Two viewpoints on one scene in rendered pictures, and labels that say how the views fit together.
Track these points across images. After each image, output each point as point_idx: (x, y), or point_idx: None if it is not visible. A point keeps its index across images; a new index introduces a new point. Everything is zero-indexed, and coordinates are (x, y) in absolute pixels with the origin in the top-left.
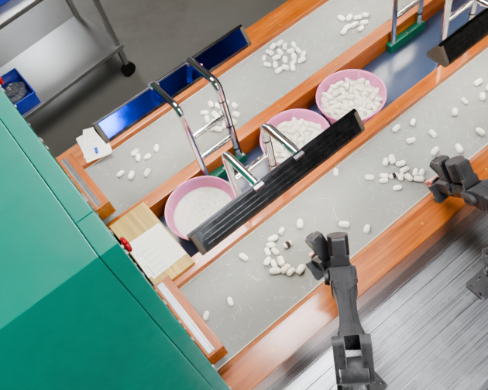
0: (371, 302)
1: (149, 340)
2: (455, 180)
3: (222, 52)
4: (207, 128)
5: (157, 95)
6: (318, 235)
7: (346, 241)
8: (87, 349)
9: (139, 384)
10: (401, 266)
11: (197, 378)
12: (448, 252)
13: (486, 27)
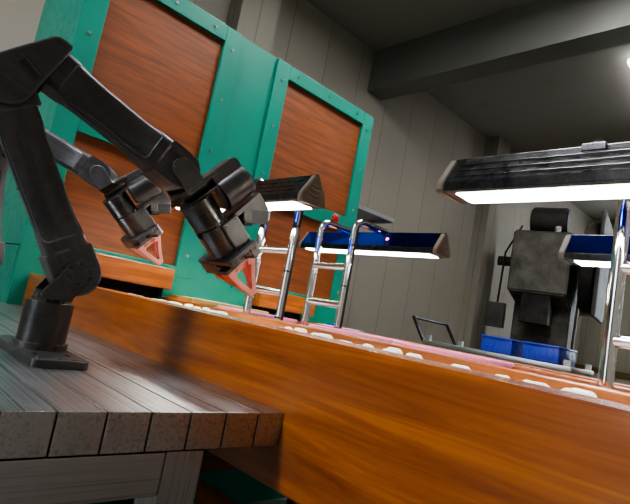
0: (81, 331)
1: (70, 36)
2: None
3: (409, 241)
4: (326, 264)
5: (346, 238)
6: (161, 191)
7: (143, 177)
8: (70, 11)
9: None
10: (119, 319)
11: (49, 123)
12: (123, 356)
13: (551, 166)
